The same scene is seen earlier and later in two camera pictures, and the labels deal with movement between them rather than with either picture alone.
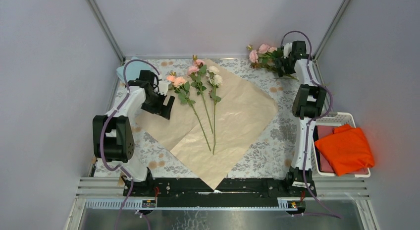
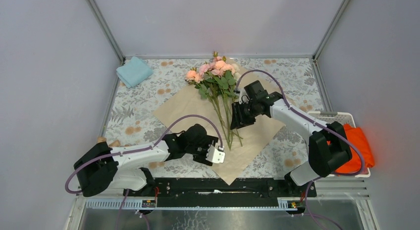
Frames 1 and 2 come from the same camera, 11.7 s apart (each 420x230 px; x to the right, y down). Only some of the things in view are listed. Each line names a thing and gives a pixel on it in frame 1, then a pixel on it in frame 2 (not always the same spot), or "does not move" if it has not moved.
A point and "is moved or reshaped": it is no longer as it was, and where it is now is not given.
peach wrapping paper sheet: (216, 117) is moved or reshaped
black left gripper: (163, 110) → (208, 142)
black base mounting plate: (235, 192) does not move
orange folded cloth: (345, 150) does not move
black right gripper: (286, 71) → (237, 119)
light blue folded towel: (133, 69) does not move
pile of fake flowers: (266, 57) → (216, 81)
